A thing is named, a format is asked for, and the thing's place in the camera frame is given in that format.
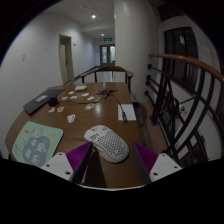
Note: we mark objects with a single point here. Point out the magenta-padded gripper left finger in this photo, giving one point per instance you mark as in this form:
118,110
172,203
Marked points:
60,165

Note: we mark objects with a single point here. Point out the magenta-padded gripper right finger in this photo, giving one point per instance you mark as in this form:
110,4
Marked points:
163,165

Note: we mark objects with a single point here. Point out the white perforated computer mouse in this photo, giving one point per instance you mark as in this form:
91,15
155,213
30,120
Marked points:
108,143

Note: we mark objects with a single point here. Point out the light green printed mouse pad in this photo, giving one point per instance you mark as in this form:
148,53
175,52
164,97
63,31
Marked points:
35,143

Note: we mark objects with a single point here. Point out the small pink sticker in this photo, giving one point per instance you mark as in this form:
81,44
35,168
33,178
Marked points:
60,109

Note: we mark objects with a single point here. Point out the small beige sticker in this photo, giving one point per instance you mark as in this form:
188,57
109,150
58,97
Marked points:
51,109

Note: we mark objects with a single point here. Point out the small black box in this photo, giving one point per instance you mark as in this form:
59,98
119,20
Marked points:
53,101

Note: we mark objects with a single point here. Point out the white notepad with pen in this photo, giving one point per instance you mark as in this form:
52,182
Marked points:
128,111

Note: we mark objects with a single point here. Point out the small red and white sticker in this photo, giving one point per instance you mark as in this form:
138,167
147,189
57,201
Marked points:
89,106

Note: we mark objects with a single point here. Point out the black closed laptop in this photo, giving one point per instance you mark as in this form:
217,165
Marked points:
41,100

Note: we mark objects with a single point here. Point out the small white flat box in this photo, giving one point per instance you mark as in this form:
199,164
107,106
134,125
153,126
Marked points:
80,88

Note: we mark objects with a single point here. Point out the white side door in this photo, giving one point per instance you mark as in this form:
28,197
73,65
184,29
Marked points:
64,63

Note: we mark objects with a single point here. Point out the black railing with wooden handrail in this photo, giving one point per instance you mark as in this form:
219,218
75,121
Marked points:
186,60

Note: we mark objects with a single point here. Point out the wooden armchair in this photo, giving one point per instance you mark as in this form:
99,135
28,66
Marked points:
110,68

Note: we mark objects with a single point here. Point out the dark framed window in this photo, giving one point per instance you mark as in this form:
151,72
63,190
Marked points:
181,56

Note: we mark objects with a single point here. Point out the glass double door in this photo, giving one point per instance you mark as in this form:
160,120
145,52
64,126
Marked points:
107,55

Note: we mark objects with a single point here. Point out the green exit sign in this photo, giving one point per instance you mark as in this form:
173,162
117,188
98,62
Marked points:
107,39

